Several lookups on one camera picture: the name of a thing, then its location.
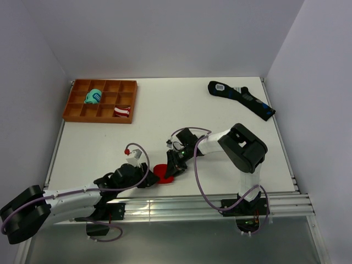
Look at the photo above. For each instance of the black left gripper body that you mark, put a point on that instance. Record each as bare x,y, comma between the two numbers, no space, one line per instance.
137,175

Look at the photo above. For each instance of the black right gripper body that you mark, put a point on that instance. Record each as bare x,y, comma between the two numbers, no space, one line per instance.
185,154

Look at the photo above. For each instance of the red Santa sock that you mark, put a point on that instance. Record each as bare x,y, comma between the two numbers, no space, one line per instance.
160,171

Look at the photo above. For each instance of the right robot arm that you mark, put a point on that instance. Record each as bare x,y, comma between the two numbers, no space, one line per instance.
245,150

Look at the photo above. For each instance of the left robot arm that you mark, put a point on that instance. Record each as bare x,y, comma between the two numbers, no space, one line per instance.
35,209

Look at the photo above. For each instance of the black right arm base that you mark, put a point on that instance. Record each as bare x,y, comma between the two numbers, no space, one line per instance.
257,207

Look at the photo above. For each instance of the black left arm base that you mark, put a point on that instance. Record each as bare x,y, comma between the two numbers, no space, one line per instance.
107,212

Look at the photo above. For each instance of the black and blue sock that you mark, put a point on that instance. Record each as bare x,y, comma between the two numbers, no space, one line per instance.
243,96

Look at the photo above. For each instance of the red white striped rolled sock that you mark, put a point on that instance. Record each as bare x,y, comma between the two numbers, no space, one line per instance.
122,112

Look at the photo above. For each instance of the wooden compartment tray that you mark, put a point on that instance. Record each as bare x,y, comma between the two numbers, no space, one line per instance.
115,93

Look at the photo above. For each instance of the teal rolled sock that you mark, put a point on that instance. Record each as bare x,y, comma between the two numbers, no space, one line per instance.
93,97

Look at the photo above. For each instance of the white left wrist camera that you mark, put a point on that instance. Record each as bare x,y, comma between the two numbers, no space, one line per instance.
133,157

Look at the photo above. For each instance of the aluminium frame rail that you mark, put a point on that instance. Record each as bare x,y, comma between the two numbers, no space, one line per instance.
195,208

